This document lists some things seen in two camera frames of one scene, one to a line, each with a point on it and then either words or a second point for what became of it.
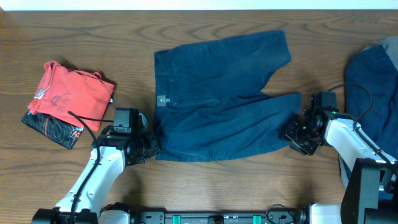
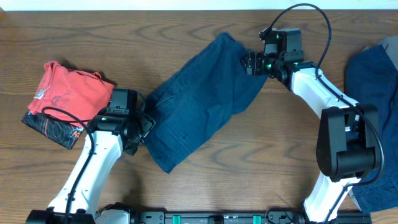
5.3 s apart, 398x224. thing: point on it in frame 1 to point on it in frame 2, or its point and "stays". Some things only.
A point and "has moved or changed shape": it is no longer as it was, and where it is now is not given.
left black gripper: x=149 y=149 to x=146 y=125
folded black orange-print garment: x=63 y=132 stays
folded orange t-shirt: x=86 y=96 stays
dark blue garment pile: x=371 y=91 stays
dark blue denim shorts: x=209 y=102 has moved or changed shape
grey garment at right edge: x=390 y=45 stays
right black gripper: x=289 y=134 to x=254 y=60
